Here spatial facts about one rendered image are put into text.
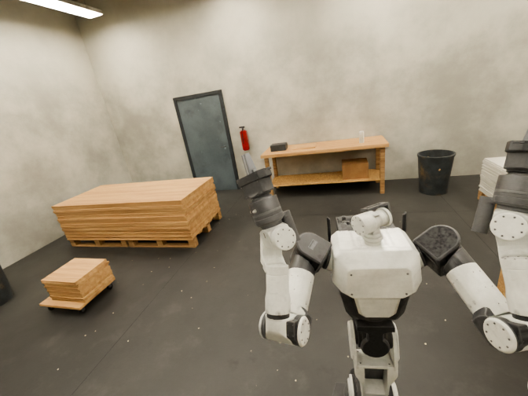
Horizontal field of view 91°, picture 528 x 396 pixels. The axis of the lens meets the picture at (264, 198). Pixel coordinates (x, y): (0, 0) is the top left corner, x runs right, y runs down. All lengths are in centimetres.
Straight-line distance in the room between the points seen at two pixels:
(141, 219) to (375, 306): 373
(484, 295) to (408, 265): 19
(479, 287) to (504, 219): 22
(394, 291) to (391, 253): 12
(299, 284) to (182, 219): 314
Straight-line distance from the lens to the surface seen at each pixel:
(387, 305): 101
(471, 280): 96
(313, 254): 90
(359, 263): 89
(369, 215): 87
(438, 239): 99
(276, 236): 70
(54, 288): 385
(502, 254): 91
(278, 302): 76
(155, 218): 412
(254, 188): 73
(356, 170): 500
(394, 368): 128
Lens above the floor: 191
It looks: 21 degrees down
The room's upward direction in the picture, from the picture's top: 9 degrees counter-clockwise
